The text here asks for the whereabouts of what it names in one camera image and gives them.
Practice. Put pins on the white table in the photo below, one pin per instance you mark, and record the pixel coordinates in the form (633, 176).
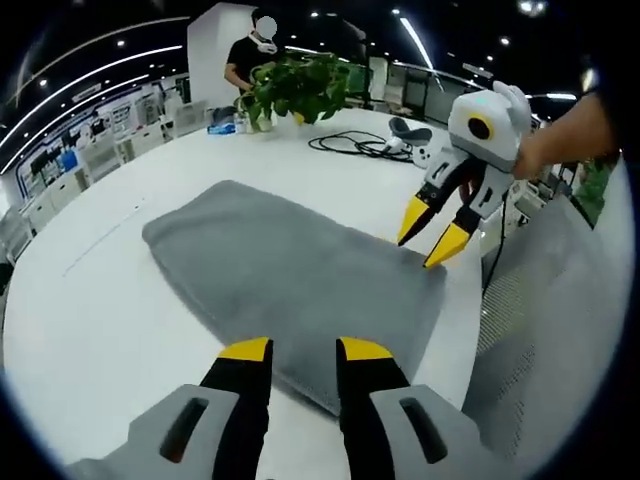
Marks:
(100, 325)

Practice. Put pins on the grey towel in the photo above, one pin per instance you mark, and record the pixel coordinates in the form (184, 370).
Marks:
(300, 275)

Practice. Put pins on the white headset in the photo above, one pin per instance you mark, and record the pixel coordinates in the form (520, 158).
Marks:
(410, 132)

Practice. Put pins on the white hand controller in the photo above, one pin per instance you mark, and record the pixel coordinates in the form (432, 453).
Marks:
(425, 156)

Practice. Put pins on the blue packet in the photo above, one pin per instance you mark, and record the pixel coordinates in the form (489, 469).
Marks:
(221, 128)

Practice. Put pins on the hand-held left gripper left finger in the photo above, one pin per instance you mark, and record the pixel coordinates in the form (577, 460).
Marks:
(240, 400)

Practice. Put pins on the white plug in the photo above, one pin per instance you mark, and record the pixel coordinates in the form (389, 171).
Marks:
(391, 147)

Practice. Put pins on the grey mesh office chair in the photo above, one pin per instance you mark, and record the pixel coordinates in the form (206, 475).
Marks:
(545, 325)

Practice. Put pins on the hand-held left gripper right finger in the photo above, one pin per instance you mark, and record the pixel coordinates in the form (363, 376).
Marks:
(370, 400)

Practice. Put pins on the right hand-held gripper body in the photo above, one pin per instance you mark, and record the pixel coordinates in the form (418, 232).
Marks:
(500, 145)

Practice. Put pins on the white bottle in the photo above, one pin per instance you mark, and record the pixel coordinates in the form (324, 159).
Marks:
(241, 124)

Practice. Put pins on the large leafy potted plant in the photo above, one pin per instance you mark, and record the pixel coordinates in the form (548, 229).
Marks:
(300, 90)

